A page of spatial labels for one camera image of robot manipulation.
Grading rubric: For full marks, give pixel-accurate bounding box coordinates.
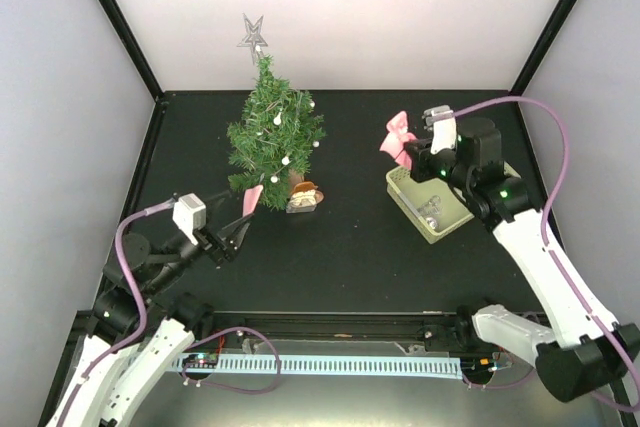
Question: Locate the pink cone ornament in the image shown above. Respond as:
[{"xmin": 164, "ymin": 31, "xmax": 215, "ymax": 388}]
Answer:
[{"xmin": 242, "ymin": 184, "xmax": 264, "ymax": 217}]

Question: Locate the pink star ornament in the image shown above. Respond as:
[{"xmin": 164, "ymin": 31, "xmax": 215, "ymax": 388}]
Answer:
[{"xmin": 379, "ymin": 111, "xmax": 417, "ymax": 170}]

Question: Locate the green plastic basket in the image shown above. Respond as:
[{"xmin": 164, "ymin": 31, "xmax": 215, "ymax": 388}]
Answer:
[{"xmin": 386, "ymin": 161, "xmax": 533, "ymax": 244}]

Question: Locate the clear battery box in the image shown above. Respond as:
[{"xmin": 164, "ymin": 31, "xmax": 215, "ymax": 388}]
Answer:
[{"xmin": 286, "ymin": 199, "xmax": 317, "ymax": 214}]

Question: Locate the small green christmas tree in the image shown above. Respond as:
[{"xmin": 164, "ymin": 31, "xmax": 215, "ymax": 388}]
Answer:
[{"xmin": 227, "ymin": 55, "xmax": 326, "ymax": 211}]

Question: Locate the brown white plush ornament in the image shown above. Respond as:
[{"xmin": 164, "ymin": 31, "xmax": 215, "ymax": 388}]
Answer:
[{"xmin": 288, "ymin": 181, "xmax": 324, "ymax": 206}]

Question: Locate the string of white lights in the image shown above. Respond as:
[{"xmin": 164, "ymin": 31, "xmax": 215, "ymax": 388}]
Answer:
[{"xmin": 232, "ymin": 91, "xmax": 324, "ymax": 182}]

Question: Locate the silver star tree topper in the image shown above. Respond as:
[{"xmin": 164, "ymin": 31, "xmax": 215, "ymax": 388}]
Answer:
[{"xmin": 237, "ymin": 14, "xmax": 268, "ymax": 65}]

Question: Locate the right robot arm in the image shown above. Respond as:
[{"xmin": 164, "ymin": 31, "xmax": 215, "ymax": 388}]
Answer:
[{"xmin": 404, "ymin": 114, "xmax": 639, "ymax": 403}]

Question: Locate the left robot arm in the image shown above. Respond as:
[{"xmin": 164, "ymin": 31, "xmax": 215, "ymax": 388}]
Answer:
[{"xmin": 48, "ymin": 186, "xmax": 263, "ymax": 426}]

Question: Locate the silver merry christmas sign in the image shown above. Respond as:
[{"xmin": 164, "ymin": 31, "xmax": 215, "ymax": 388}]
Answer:
[{"xmin": 418, "ymin": 195, "xmax": 443, "ymax": 217}]

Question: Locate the small circuit board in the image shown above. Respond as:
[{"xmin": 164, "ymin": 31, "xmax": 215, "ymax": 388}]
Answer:
[{"xmin": 183, "ymin": 353, "xmax": 218, "ymax": 369}]

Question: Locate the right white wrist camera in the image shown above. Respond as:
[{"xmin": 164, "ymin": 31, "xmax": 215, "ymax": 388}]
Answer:
[{"xmin": 423, "ymin": 105, "xmax": 457, "ymax": 155}]

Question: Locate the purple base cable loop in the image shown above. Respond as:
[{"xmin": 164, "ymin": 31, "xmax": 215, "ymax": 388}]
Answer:
[{"xmin": 180, "ymin": 325, "xmax": 282, "ymax": 394}]

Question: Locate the black aluminium rail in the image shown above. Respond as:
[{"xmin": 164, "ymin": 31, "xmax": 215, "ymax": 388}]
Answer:
[{"xmin": 74, "ymin": 310, "xmax": 606, "ymax": 354}]

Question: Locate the light blue slotted cable duct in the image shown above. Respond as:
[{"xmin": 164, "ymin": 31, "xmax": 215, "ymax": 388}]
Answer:
[{"xmin": 168, "ymin": 353, "xmax": 463, "ymax": 380}]

